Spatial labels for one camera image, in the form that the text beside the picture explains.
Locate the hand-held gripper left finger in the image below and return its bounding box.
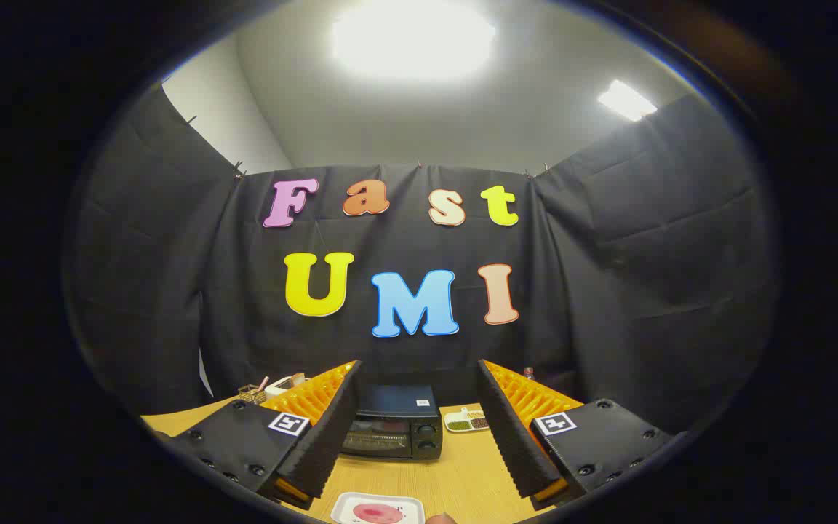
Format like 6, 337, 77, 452
161, 359, 364, 510

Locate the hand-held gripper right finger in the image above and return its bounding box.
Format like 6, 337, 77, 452
476, 359, 676, 510

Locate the black toaster oven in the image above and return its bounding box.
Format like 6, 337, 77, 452
339, 384, 444, 461

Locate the white square plate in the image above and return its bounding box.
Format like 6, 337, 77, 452
330, 492, 426, 524

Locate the pink round food slice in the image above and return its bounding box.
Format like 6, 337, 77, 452
352, 502, 405, 524

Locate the white bread toaster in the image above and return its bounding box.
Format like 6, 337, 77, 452
265, 373, 311, 397

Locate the white divided dish with beans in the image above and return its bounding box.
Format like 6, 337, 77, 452
444, 407, 491, 434

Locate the black backdrop cloth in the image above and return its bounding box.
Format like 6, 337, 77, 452
63, 84, 780, 437

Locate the small ceiling light panel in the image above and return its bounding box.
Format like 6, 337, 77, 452
597, 79, 658, 122

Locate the large ceiling light panel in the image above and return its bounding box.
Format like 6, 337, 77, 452
330, 0, 497, 82

